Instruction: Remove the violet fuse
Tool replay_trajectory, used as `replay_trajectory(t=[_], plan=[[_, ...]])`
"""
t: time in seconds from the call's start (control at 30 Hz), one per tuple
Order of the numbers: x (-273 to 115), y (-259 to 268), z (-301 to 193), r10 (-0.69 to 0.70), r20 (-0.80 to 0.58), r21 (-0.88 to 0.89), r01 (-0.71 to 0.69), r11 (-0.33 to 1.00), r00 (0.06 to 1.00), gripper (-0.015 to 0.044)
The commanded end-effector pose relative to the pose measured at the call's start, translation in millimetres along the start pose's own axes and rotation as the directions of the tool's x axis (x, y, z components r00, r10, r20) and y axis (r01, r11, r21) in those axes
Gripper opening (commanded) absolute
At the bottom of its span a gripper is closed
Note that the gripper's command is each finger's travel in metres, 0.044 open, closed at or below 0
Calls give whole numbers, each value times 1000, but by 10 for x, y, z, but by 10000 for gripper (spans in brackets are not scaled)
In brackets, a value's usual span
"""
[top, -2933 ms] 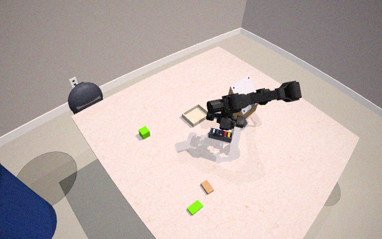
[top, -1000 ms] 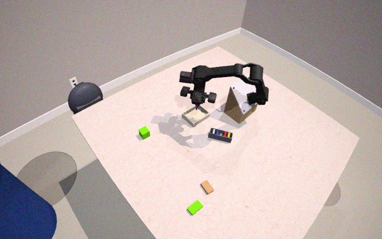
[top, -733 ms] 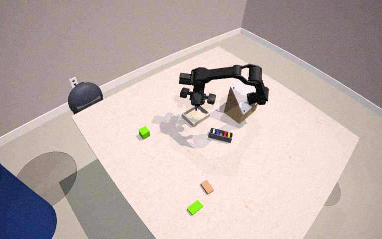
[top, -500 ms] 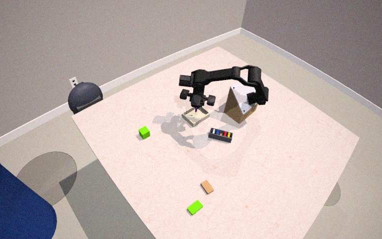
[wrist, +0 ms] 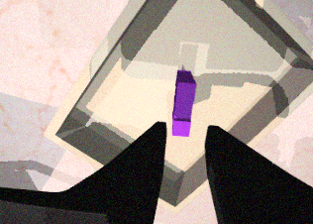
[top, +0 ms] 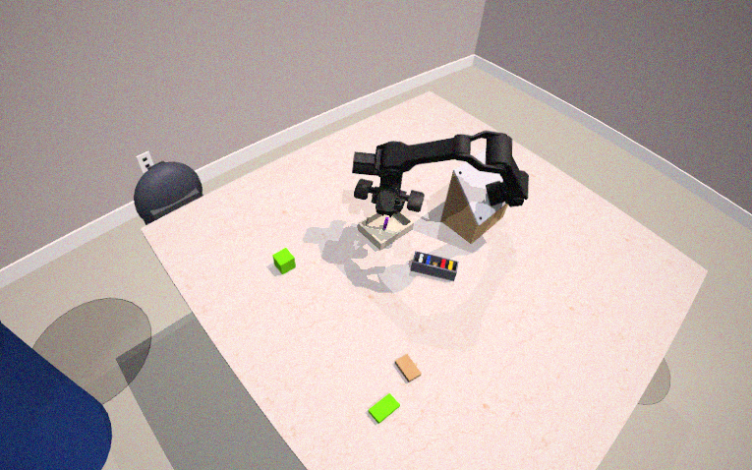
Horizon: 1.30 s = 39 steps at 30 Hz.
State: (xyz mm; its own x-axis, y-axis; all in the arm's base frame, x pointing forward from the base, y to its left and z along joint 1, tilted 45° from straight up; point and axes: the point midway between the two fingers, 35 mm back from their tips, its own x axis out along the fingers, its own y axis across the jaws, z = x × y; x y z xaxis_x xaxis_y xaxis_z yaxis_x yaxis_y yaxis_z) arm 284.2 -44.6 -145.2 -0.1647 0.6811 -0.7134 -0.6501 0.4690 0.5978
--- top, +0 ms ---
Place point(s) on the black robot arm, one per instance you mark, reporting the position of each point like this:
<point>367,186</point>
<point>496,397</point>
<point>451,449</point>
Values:
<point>393,158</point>

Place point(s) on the small green cube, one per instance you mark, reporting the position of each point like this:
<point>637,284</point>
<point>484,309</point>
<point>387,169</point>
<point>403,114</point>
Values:
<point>284,261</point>

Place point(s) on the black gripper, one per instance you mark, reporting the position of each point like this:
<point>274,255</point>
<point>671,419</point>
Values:
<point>415,199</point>

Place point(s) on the lime green rectangular block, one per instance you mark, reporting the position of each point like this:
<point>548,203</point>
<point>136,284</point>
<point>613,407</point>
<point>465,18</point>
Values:
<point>384,408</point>

